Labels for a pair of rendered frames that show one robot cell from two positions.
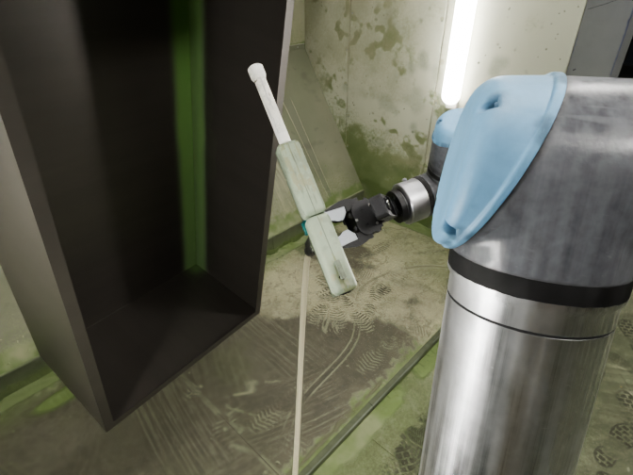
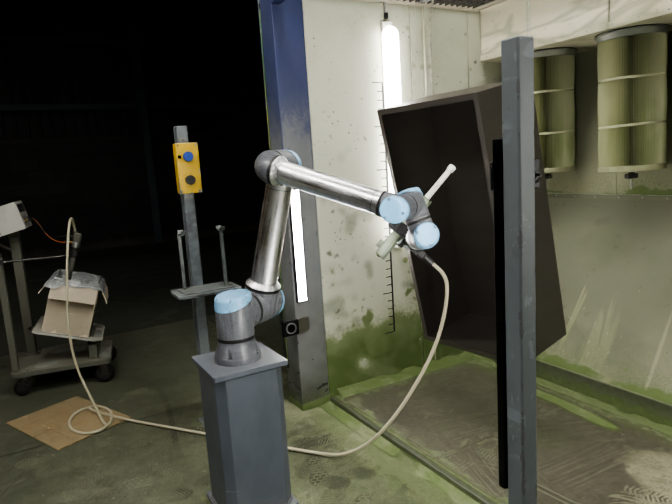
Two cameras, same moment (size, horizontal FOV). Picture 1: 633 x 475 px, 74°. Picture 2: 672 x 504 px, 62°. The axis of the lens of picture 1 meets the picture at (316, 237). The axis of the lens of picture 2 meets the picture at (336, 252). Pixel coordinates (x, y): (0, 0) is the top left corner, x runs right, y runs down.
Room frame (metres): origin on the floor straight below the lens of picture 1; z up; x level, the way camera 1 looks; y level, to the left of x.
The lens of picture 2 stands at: (1.12, -2.28, 1.41)
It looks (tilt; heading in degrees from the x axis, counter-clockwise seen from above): 9 degrees down; 107
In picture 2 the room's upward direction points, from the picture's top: 4 degrees counter-clockwise
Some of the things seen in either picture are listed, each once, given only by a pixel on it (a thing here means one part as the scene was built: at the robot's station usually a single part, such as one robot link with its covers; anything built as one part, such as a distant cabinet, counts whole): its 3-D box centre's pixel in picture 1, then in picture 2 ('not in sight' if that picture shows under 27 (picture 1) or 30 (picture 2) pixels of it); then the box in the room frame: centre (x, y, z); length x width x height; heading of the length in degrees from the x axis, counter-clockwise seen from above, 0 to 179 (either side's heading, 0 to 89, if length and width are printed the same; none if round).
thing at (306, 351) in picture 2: not in sight; (295, 211); (-0.03, 0.69, 1.14); 0.18 x 0.18 x 2.29; 47
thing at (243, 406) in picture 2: not in sight; (245, 431); (0.06, -0.30, 0.32); 0.31 x 0.31 x 0.64; 47
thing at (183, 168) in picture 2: not in sight; (187, 168); (-0.47, 0.34, 1.42); 0.12 x 0.06 x 0.26; 47
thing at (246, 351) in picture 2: not in sight; (237, 346); (0.06, -0.30, 0.69); 0.19 x 0.19 x 0.10
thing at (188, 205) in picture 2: not in sight; (196, 279); (-0.52, 0.38, 0.82); 0.06 x 0.06 x 1.64; 47
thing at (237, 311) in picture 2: not in sight; (235, 313); (0.06, -0.29, 0.83); 0.17 x 0.15 x 0.18; 78
